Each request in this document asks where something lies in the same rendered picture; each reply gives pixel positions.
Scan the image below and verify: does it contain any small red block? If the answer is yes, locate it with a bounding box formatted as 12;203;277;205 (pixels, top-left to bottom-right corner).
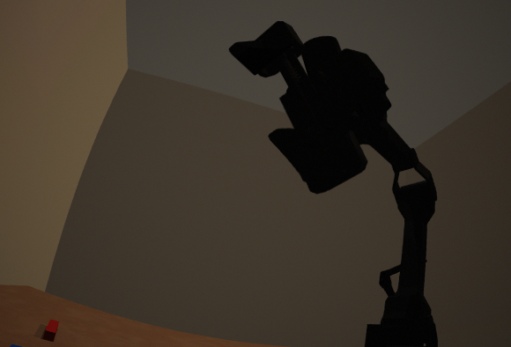
43;320;59;342

